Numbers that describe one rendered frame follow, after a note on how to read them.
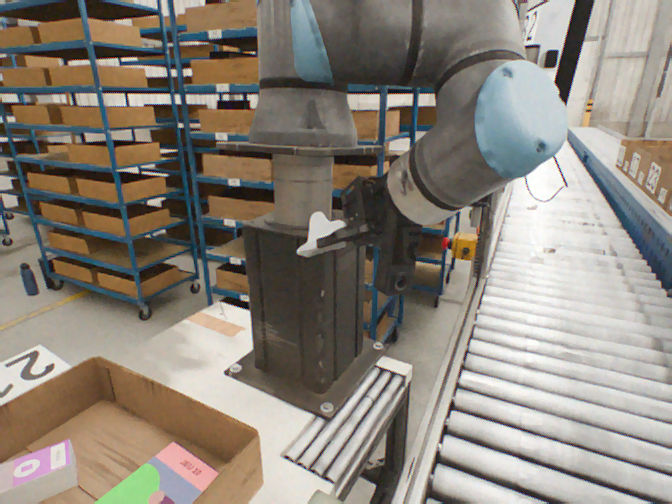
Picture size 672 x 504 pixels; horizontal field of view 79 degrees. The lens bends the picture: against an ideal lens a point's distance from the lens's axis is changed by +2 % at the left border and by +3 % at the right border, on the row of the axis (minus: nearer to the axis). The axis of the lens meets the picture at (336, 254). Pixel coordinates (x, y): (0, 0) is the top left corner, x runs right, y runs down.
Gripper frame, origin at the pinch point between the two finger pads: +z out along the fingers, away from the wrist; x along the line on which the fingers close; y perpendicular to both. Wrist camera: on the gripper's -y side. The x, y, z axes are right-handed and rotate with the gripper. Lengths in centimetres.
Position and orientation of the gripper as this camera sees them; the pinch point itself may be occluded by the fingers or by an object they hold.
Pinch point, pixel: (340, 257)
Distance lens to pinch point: 64.2
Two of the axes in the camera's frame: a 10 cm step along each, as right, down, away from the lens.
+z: -4.5, 3.0, 8.4
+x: -8.8, -0.1, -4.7
